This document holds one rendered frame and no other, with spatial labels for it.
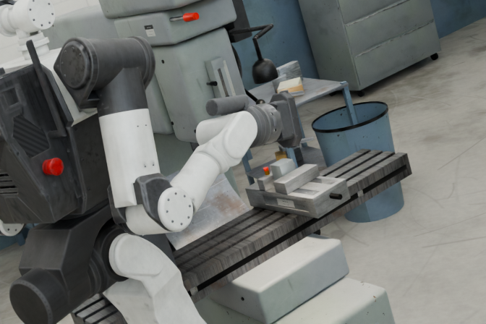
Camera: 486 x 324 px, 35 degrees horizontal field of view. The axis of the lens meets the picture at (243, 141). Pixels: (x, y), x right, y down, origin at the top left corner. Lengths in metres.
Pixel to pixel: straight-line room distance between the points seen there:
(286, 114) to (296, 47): 6.23
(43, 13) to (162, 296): 0.64
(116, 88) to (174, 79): 0.95
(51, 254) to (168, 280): 0.29
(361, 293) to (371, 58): 5.42
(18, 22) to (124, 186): 0.40
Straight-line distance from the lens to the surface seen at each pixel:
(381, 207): 4.77
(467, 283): 3.93
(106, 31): 2.59
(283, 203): 2.55
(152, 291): 1.68
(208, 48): 2.31
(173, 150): 2.78
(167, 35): 2.22
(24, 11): 1.54
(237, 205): 2.81
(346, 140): 4.58
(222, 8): 2.30
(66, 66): 1.39
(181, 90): 2.31
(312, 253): 2.42
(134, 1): 2.30
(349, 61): 7.52
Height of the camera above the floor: 1.90
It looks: 15 degrees down
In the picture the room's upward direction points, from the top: 17 degrees counter-clockwise
